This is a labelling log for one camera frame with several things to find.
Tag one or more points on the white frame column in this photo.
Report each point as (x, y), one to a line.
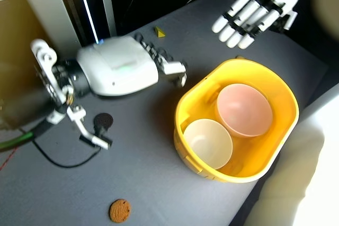
(45, 3)

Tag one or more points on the round brown cookie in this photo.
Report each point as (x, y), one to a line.
(120, 211)

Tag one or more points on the small orange toy piece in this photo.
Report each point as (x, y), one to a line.
(239, 57)

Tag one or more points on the grey table cloth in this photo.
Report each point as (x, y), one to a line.
(66, 183)

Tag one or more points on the large pink bowl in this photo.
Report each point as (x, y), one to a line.
(243, 109)

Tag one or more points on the blurred cream foreground object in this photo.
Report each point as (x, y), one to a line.
(304, 170)

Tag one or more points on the small beige bowl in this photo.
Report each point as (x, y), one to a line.
(206, 144)

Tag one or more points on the yellow triangle block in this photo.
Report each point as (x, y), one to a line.
(159, 32)

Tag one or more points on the dark chocolate sandwich cookie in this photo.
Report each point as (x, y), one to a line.
(104, 118)

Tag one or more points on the yellow plastic tub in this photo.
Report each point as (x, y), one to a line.
(280, 141)

